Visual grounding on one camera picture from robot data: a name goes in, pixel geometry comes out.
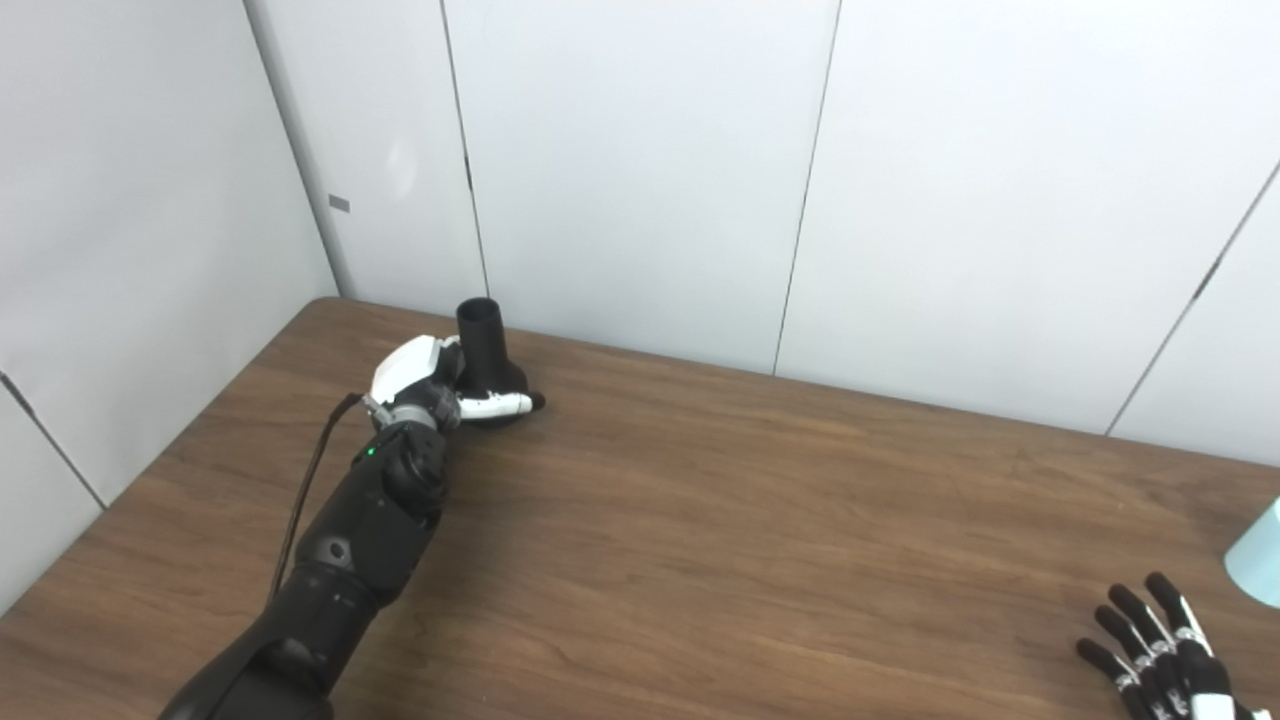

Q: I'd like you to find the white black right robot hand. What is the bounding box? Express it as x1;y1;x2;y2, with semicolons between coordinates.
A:
1076;572;1271;720

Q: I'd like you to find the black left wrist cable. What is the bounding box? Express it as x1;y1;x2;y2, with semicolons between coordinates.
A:
268;393;366;601

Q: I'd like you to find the light-blue hose piece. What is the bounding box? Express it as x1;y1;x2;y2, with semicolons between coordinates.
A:
1225;497;1280;608

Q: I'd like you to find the grey corner post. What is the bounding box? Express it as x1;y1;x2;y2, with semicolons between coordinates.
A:
243;0;356;299

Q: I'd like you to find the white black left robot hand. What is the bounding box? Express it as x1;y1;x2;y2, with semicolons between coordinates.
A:
362;336;547;433

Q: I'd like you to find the black funnel-shaped nozzle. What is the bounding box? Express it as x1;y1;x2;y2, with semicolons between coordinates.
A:
456;298;531;429

